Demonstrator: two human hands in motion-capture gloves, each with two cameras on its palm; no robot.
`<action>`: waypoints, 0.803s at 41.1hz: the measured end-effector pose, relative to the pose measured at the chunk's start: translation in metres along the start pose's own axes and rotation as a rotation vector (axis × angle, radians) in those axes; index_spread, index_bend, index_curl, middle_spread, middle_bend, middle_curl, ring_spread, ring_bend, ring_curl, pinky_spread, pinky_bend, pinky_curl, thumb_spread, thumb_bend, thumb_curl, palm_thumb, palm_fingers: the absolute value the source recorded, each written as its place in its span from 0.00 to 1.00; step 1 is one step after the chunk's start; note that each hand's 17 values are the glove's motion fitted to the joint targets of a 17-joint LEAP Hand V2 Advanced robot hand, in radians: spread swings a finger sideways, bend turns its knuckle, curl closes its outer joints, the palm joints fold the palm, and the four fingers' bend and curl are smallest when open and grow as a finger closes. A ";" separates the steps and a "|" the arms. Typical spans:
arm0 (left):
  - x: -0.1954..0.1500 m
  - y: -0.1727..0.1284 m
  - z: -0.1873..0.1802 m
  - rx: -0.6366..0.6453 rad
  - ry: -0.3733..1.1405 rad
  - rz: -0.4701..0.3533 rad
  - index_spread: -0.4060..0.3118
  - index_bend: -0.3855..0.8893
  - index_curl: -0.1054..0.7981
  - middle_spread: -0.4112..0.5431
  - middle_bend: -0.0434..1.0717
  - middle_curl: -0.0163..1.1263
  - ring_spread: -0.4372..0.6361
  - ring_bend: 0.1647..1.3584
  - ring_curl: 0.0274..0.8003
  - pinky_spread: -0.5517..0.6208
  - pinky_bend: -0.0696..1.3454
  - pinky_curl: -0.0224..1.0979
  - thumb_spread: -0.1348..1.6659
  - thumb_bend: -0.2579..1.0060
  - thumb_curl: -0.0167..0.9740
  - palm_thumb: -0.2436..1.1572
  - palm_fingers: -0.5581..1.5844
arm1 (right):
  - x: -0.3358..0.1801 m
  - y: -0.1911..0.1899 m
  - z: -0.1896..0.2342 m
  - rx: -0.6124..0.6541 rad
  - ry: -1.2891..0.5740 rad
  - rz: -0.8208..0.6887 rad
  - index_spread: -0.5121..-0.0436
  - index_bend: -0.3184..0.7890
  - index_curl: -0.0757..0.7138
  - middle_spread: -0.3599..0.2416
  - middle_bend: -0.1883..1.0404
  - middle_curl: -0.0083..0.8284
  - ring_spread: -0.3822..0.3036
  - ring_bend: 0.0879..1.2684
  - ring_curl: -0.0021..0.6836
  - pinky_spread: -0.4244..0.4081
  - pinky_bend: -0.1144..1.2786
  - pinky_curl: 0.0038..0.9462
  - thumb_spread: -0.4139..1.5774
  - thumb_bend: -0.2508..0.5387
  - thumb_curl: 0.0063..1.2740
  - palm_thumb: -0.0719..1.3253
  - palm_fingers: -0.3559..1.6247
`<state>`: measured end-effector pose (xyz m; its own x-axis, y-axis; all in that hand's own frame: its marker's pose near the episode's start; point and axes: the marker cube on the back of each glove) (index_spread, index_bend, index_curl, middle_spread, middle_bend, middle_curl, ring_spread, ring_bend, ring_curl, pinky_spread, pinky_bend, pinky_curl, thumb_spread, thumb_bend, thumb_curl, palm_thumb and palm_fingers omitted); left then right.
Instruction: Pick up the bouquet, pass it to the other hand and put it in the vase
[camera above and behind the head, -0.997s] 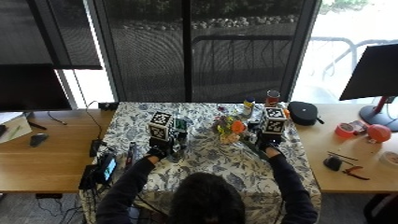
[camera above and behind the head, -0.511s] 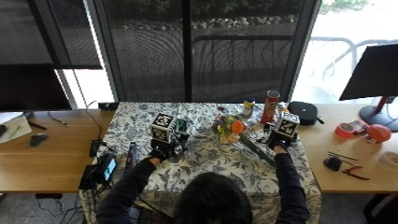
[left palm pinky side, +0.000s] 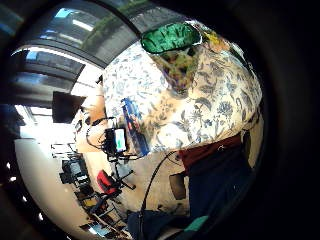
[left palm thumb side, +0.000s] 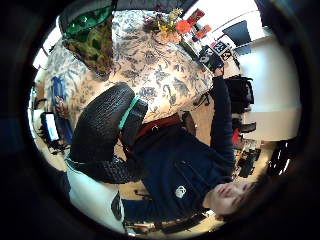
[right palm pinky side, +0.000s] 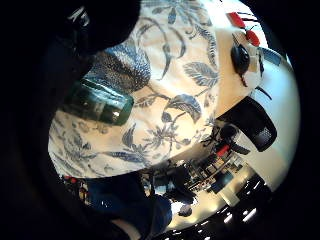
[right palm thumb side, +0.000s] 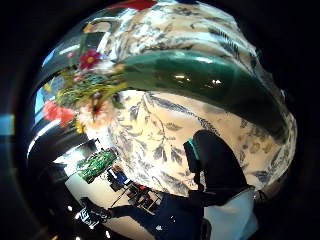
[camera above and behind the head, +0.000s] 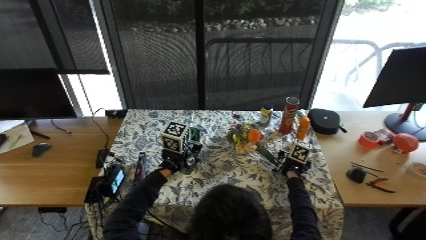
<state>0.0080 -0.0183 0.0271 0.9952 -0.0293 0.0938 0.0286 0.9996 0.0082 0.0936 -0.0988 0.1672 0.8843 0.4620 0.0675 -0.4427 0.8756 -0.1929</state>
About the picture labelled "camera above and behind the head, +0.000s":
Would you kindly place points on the white marker cube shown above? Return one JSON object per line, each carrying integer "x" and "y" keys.
{"x": 176, "y": 137}
{"x": 300, "y": 153}

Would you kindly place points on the blue floral tablecloth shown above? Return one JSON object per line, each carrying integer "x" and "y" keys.
{"x": 222, "y": 166}

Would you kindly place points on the orange bottle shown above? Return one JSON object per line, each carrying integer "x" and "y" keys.
{"x": 303, "y": 128}

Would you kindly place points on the flower bouquet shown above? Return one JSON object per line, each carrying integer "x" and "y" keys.
{"x": 243, "y": 138}

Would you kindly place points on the dark slim stick tool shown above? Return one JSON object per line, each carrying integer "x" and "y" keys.
{"x": 140, "y": 166}

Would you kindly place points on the red chips can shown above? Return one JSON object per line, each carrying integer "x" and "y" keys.
{"x": 288, "y": 116}

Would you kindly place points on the small yellow-labelled bottle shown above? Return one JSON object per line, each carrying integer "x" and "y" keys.
{"x": 267, "y": 115}

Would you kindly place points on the black zip case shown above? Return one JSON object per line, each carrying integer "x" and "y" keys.
{"x": 324, "y": 121}

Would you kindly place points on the small black gadget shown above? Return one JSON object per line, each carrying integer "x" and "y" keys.
{"x": 356, "y": 174}

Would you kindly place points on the thin dark stick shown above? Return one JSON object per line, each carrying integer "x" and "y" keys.
{"x": 367, "y": 166}

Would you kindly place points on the device with lit screen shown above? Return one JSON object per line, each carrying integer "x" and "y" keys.
{"x": 116, "y": 180}

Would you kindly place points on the the person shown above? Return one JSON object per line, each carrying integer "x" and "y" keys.
{"x": 231, "y": 213}

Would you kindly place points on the red tape roll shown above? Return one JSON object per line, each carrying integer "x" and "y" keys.
{"x": 368, "y": 140}

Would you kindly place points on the black power adapter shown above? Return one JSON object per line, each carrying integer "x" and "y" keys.
{"x": 103, "y": 158}

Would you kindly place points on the small black box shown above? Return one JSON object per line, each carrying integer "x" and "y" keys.
{"x": 115, "y": 113}

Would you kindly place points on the flat black device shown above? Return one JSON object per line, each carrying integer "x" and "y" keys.
{"x": 94, "y": 190}

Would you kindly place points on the orange-red ball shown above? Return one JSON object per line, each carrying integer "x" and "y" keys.
{"x": 405, "y": 142}

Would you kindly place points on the white tape roll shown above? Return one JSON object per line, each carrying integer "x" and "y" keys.
{"x": 419, "y": 170}

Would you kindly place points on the dark chair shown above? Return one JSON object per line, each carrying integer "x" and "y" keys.
{"x": 411, "y": 225}

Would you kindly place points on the grey computer mouse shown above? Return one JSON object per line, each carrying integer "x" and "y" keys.
{"x": 40, "y": 149}

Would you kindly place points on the black pen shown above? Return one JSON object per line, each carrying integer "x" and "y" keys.
{"x": 40, "y": 134}

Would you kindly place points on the monitor with red stand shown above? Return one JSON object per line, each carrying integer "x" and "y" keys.
{"x": 397, "y": 80}

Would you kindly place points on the black monitor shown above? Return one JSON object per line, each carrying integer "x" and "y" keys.
{"x": 34, "y": 95}

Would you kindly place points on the white paper sheet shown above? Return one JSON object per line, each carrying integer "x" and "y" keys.
{"x": 15, "y": 136}

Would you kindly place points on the dark roller blind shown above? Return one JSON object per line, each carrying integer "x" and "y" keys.
{"x": 54, "y": 33}

